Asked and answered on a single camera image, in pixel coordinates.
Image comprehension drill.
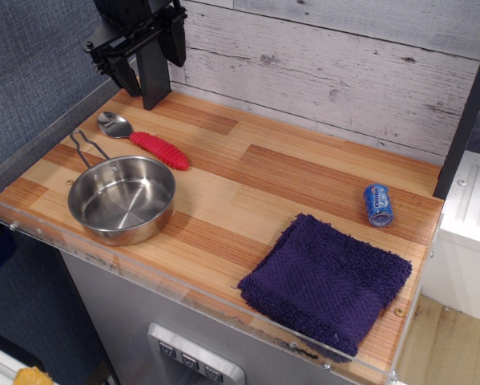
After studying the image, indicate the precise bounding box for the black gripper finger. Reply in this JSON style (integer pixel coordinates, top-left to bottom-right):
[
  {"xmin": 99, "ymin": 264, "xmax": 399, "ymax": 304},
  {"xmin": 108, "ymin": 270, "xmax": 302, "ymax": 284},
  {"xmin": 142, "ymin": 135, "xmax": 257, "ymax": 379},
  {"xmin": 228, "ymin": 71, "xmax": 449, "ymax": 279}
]
[
  {"xmin": 108, "ymin": 56, "xmax": 142, "ymax": 96},
  {"xmin": 159, "ymin": 18, "xmax": 187, "ymax": 67}
]

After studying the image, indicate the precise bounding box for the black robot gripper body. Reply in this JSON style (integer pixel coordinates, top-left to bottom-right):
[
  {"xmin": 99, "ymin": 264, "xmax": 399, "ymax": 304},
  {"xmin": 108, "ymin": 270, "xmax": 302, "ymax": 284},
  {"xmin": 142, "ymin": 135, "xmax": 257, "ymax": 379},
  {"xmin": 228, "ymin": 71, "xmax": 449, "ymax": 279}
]
[{"xmin": 85, "ymin": 1, "xmax": 187, "ymax": 75}]

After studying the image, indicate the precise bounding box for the red handled metal spoon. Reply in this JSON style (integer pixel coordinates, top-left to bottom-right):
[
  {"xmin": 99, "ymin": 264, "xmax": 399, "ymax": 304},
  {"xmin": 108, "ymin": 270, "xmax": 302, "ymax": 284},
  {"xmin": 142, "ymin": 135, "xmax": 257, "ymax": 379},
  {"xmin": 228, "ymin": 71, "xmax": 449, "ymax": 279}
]
[{"xmin": 97, "ymin": 111, "xmax": 190, "ymax": 171}]

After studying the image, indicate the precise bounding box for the stainless steel pot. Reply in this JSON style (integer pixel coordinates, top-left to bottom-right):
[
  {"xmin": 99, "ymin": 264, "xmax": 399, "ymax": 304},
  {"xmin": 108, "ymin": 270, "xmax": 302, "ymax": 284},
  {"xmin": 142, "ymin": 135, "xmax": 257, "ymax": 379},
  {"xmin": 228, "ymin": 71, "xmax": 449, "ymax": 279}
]
[{"xmin": 67, "ymin": 130, "xmax": 176, "ymax": 246}]

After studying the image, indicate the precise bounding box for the silver toy fridge cabinet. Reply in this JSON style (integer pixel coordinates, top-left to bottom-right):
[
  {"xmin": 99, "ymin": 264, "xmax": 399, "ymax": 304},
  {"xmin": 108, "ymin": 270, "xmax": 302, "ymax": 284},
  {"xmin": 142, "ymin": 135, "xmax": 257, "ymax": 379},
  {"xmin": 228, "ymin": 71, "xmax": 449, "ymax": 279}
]
[{"xmin": 63, "ymin": 253, "xmax": 397, "ymax": 384}]

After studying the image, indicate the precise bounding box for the small blue mentos can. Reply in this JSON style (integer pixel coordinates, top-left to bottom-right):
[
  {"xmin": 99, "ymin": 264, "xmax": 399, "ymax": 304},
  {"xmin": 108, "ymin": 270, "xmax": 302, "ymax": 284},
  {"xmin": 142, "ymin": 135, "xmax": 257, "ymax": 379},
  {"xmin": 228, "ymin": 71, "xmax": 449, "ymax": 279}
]
[{"xmin": 363, "ymin": 184, "xmax": 393, "ymax": 227}]

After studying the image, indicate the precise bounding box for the silver dispenser button panel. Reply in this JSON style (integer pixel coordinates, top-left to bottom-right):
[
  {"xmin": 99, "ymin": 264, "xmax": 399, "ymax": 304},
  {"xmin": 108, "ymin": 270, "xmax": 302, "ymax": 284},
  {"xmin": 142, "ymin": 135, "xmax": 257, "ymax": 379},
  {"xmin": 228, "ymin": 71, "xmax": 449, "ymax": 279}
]
[{"xmin": 147, "ymin": 322, "xmax": 246, "ymax": 384}]

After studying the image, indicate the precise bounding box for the purple terry cloth towel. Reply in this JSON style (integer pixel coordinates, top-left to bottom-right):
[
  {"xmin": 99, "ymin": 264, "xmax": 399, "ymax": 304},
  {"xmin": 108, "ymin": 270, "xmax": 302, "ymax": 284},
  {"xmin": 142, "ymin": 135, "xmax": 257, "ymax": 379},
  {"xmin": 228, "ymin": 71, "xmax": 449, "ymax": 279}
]
[{"xmin": 238, "ymin": 213, "xmax": 413, "ymax": 356}]

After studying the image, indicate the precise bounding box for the black and yellow object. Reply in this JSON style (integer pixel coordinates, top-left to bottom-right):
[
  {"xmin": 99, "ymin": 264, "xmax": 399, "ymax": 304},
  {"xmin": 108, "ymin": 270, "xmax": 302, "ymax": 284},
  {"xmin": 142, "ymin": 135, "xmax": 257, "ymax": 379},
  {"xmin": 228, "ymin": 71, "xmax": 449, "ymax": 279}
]
[{"xmin": 12, "ymin": 367, "xmax": 55, "ymax": 385}]

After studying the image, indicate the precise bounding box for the white side cabinet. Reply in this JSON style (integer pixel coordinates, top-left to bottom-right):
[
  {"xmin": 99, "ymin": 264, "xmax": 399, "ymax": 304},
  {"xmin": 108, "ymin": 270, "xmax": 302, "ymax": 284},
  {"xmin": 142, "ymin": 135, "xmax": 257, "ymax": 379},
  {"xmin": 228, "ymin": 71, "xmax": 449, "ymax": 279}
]
[{"xmin": 422, "ymin": 151, "xmax": 480, "ymax": 319}]

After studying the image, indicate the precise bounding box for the black vertical post left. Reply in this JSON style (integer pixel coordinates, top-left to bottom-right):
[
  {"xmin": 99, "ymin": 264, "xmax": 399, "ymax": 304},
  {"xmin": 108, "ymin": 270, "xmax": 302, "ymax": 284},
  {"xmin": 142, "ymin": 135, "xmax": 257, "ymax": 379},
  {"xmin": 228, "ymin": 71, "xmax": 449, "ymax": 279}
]
[{"xmin": 136, "ymin": 41, "xmax": 171, "ymax": 110}]

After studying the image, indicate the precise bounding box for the black vertical post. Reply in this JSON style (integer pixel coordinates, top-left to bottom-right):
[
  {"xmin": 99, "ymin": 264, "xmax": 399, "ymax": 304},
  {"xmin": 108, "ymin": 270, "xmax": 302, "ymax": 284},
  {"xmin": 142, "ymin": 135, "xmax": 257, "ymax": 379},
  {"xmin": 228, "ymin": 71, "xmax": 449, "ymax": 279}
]
[
  {"xmin": 433, "ymin": 64, "xmax": 480, "ymax": 200},
  {"xmin": 136, "ymin": 41, "xmax": 171, "ymax": 110}
]

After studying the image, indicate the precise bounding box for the black vertical post right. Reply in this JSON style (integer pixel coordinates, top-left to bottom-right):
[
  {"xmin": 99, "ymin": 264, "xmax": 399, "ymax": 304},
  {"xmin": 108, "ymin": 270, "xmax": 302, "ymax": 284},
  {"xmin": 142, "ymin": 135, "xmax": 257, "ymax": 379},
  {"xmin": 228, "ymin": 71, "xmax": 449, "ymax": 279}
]
[{"xmin": 433, "ymin": 64, "xmax": 480, "ymax": 200}]

